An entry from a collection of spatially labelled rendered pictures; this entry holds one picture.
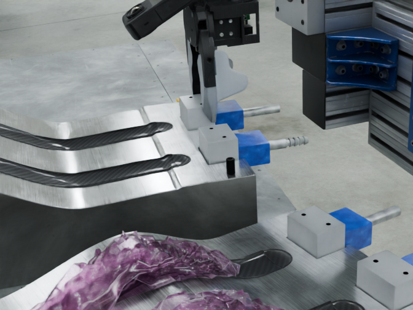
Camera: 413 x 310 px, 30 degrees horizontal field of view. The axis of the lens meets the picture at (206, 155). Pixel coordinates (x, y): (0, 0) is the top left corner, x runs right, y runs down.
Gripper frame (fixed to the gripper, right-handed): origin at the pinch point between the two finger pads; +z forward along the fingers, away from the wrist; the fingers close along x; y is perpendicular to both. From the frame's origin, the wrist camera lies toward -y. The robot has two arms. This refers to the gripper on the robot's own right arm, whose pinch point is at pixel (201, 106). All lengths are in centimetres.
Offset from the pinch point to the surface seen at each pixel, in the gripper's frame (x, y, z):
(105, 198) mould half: -16.6, -15.0, 2.7
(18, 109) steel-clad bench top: 38.8, -24.5, 11.1
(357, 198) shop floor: 124, 80, 92
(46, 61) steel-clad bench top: 65, -18, 11
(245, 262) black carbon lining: -29.0, -2.8, 5.8
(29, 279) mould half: -17.8, -24.5, 10.4
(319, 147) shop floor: 169, 83, 92
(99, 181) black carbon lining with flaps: -11.0, -15.1, 3.2
